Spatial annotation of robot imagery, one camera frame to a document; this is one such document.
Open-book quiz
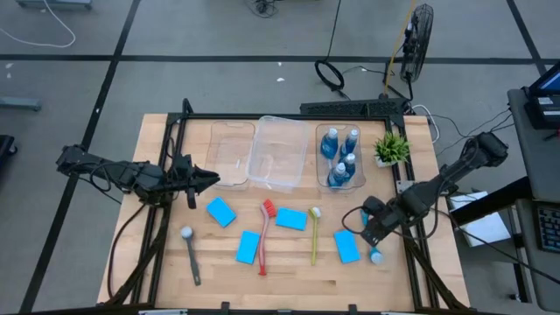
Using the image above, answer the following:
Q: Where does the grey floor bar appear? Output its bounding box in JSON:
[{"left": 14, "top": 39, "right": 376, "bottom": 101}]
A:
[{"left": 0, "top": 96, "right": 43, "bottom": 112}]

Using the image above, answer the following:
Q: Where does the grey cart base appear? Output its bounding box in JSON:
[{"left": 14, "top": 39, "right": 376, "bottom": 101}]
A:
[{"left": 16, "top": 0, "right": 94, "bottom": 11}]

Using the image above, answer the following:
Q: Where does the red and white dish brush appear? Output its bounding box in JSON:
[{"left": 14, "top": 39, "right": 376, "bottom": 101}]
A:
[{"left": 256, "top": 199, "right": 277, "bottom": 277}]

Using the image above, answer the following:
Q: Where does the black beam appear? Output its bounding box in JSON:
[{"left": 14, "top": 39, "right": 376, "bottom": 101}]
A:
[{"left": 450, "top": 176, "right": 533, "bottom": 227}]

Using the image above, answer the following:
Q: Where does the yellow hanging cable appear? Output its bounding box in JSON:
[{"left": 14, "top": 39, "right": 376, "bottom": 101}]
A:
[{"left": 383, "top": 0, "right": 417, "bottom": 96}]

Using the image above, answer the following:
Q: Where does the grey dish brush white head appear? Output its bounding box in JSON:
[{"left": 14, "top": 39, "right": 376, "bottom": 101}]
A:
[{"left": 180, "top": 226, "right": 202, "bottom": 287}]

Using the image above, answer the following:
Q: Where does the green plant in white pot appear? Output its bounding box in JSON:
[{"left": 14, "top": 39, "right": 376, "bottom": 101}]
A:
[{"left": 374, "top": 130, "right": 412, "bottom": 169}]

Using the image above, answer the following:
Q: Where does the black hanging cable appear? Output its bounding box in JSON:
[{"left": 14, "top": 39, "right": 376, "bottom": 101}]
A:
[{"left": 313, "top": 0, "right": 351, "bottom": 101}]

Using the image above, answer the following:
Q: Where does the black laptop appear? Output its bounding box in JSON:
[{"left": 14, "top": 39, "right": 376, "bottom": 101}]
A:
[{"left": 522, "top": 60, "right": 560, "bottom": 130}]

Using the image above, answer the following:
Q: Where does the clear plastic bin with handles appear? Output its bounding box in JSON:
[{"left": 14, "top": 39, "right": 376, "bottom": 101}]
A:
[
  {"left": 204, "top": 120, "right": 257, "bottom": 190},
  {"left": 314, "top": 122, "right": 368, "bottom": 194}
]

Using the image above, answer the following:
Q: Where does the black perforated equipment case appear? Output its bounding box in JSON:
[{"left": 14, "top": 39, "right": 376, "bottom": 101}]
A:
[{"left": 299, "top": 98, "right": 410, "bottom": 117}]

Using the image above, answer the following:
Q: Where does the black floor fan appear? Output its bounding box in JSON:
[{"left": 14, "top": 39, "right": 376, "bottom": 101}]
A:
[{"left": 400, "top": 3, "right": 435, "bottom": 84}]

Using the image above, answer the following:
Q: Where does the white floor cable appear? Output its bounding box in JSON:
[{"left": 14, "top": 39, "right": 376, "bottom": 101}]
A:
[{"left": 0, "top": 0, "right": 76, "bottom": 49}]

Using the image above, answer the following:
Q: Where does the grey desk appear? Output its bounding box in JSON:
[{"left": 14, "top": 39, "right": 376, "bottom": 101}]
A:
[{"left": 507, "top": 87, "right": 560, "bottom": 312}]

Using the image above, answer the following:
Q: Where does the black aluminium table frame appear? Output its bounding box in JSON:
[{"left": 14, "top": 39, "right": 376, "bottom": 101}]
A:
[{"left": 96, "top": 98, "right": 472, "bottom": 312}]

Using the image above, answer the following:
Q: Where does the black floor object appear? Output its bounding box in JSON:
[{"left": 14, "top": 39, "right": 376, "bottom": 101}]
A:
[{"left": 0, "top": 134, "right": 18, "bottom": 170}]

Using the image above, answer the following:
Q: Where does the long black floor cable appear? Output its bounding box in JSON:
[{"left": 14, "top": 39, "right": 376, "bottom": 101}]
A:
[{"left": 437, "top": 209, "right": 560, "bottom": 284}]

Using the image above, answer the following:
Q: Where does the black keyboard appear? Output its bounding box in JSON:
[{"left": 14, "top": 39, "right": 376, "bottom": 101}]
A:
[{"left": 535, "top": 203, "right": 560, "bottom": 255}]

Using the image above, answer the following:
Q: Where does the black cable tangle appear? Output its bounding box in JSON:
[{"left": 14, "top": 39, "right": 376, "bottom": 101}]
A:
[{"left": 244, "top": 0, "right": 281, "bottom": 18}]

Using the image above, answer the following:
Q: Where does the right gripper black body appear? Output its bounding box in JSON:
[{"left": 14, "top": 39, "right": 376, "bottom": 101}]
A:
[{"left": 362, "top": 195, "right": 406, "bottom": 224}]

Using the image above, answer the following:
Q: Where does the tall clear plastic tub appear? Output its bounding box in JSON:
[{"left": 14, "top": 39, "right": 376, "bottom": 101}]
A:
[{"left": 245, "top": 115, "right": 311, "bottom": 194}]

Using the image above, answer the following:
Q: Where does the white box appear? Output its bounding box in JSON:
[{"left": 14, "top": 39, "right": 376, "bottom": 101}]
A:
[{"left": 448, "top": 190, "right": 513, "bottom": 249}]

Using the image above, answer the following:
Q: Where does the yellow-green dish brush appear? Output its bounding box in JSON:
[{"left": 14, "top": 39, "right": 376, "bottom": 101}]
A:
[{"left": 308, "top": 206, "right": 323, "bottom": 267}]

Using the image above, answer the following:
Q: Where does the blue rectangular sponge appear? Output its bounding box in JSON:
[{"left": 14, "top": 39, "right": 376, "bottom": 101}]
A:
[
  {"left": 235, "top": 230, "right": 263, "bottom": 266},
  {"left": 205, "top": 196, "right": 238, "bottom": 228},
  {"left": 332, "top": 229, "right": 362, "bottom": 265},
  {"left": 274, "top": 206, "right": 309, "bottom": 232}
]

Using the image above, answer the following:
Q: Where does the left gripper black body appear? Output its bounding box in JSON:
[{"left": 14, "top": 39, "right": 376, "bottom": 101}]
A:
[{"left": 165, "top": 153, "right": 198, "bottom": 198}]

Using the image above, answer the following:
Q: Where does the blue dish soap bottle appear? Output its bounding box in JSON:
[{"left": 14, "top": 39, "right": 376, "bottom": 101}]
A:
[
  {"left": 326, "top": 161, "right": 351, "bottom": 189},
  {"left": 340, "top": 152, "right": 358, "bottom": 179},
  {"left": 319, "top": 126, "right": 340, "bottom": 161},
  {"left": 339, "top": 128, "right": 361, "bottom": 158}
]

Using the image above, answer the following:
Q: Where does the black arm base cable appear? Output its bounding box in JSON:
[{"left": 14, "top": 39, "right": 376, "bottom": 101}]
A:
[{"left": 107, "top": 203, "right": 148, "bottom": 301}]

